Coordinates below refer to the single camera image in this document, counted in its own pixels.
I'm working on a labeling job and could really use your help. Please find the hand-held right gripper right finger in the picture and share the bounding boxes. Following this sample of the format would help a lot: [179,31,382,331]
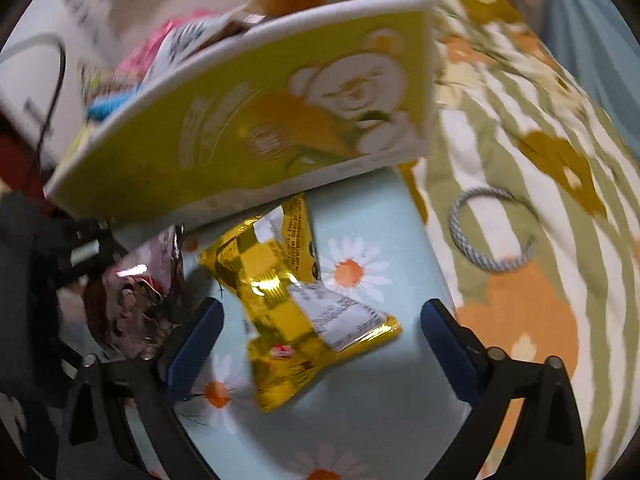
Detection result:
[420,298,587,480]

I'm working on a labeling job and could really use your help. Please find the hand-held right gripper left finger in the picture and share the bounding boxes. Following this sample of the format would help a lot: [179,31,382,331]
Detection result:
[59,298,225,480]

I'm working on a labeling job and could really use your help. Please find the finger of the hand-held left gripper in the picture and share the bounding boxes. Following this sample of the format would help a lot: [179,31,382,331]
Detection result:
[55,224,132,287]

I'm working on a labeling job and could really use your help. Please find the brown snack packet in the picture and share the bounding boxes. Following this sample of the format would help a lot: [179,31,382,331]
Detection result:
[82,227,187,362]

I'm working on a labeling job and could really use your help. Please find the gold snack packet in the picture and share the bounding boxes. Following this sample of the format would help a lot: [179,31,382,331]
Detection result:
[197,194,404,414]

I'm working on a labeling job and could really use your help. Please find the green cardboard box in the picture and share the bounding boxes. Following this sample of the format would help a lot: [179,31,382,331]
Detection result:
[42,0,442,227]

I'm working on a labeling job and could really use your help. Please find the floral striped blanket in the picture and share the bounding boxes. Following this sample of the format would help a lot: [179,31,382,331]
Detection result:
[399,0,640,480]

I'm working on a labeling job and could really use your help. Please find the blue snack packet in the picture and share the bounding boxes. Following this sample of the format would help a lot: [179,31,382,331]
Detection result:
[85,87,147,122]

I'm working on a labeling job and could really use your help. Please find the white appliance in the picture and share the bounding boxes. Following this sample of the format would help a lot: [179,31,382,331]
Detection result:
[0,30,93,172]

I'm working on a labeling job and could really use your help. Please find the pink snack packet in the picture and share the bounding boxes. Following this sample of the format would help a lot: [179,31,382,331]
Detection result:
[112,7,227,82]

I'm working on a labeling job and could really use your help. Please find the light blue cloth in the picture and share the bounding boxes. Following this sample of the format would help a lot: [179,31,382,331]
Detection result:
[542,0,640,128]

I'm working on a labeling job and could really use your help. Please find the grey white rope bracelet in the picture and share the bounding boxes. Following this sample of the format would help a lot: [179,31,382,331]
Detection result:
[448,186,539,274]

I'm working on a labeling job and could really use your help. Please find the thin black cord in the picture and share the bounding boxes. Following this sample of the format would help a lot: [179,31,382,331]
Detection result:
[34,40,69,162]

